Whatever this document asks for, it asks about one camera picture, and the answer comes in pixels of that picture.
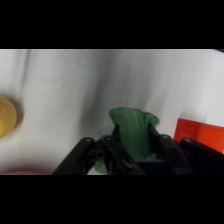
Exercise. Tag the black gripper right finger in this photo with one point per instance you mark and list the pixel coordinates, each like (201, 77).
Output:
(186, 160)

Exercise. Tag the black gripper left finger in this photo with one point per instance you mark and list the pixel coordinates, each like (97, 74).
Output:
(110, 156)

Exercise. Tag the yellow ball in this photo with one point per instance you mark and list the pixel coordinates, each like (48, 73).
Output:
(6, 116)

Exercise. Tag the green triangle block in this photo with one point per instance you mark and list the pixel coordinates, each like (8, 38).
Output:
(133, 133)

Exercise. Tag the red block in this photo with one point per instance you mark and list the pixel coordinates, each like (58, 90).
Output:
(200, 133)

